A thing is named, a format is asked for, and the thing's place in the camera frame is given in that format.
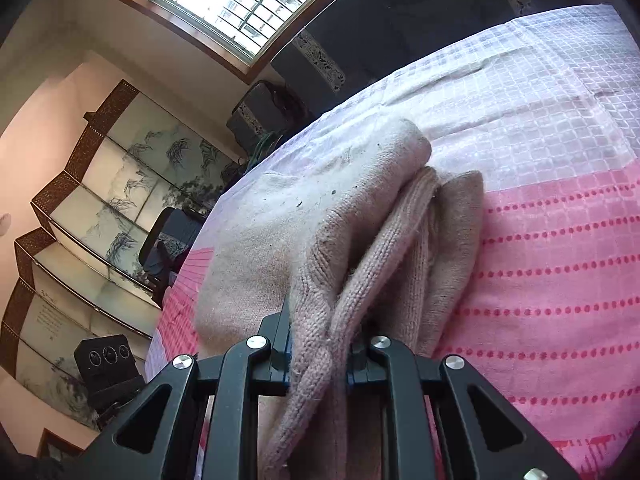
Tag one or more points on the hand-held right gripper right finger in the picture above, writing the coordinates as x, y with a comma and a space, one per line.
361, 360

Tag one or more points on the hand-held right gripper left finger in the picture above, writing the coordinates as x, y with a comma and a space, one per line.
287, 357

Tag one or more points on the beige knit sweater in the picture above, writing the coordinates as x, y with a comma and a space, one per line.
280, 230

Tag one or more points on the painted folding screen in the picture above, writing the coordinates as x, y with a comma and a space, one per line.
130, 175

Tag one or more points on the pink patterned blanket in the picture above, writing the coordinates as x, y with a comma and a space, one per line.
550, 210

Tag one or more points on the dark carved nightstand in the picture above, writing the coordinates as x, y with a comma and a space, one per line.
265, 110

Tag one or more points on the dark carved headboard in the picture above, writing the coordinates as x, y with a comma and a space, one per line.
400, 25

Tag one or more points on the large barred window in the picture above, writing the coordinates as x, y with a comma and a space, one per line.
250, 5

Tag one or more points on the dark wooden picture frame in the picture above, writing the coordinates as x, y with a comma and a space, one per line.
57, 445

